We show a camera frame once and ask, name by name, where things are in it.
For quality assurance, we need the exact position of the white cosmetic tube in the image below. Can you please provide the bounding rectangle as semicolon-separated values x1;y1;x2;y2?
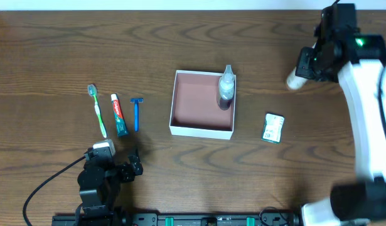
286;68;308;90

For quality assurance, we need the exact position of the blue disposable razor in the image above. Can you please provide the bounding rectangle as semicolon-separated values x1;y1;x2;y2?
130;98;144;132

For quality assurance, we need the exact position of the red green toothpaste tube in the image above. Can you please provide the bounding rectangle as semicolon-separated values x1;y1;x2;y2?
110;94;129;137

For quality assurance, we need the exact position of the clear spray bottle dark liquid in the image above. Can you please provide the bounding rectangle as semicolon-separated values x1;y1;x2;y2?
217;65;235;110

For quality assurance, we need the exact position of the white box with pink interior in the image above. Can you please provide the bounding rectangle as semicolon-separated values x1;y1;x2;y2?
169;70;236;140

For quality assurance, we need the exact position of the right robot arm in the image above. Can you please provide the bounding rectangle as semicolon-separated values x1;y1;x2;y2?
286;2;386;225

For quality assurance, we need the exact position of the green white soap packet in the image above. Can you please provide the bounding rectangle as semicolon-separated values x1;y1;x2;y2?
261;113;284;144

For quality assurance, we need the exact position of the green white toothbrush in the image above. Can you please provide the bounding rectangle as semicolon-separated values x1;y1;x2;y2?
87;84;107;138

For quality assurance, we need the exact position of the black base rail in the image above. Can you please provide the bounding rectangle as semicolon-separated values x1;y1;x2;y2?
51;210;302;226

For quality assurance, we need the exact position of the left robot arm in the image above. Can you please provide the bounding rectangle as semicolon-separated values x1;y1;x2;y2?
77;147;143;219

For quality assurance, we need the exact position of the black left cable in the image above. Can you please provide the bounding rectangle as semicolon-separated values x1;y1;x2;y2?
22;156;87;226

